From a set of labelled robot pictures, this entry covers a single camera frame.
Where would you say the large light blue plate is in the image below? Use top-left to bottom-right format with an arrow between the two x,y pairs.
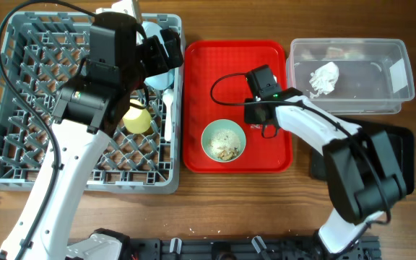
142,21 -> 175,91

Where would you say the green bowl with food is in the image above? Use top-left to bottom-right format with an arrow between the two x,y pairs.
201,119 -> 247,163

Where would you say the white plastic spoon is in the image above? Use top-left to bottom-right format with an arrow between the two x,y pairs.
162,89 -> 174,142

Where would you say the yellow plastic cup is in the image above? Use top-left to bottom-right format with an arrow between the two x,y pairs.
122,106 -> 152,134

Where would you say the white napkin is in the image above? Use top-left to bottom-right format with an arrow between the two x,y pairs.
309,61 -> 339,98

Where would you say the red snack wrapper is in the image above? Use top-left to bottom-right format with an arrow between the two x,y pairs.
250,124 -> 263,129

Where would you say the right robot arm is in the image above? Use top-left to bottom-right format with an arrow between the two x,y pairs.
245,65 -> 413,258

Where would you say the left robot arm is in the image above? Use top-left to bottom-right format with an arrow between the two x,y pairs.
0,12 -> 185,259

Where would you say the grey dishwasher rack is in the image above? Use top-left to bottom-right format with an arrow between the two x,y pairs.
0,12 -> 183,194

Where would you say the red plastic tray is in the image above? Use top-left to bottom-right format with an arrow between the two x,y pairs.
182,40 -> 293,173

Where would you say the clear plastic bin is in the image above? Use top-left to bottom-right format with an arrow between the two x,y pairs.
287,38 -> 415,115

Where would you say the black plastic tray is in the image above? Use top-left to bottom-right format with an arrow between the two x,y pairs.
310,117 -> 415,195

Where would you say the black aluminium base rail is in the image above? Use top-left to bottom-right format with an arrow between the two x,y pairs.
66,236 -> 381,260

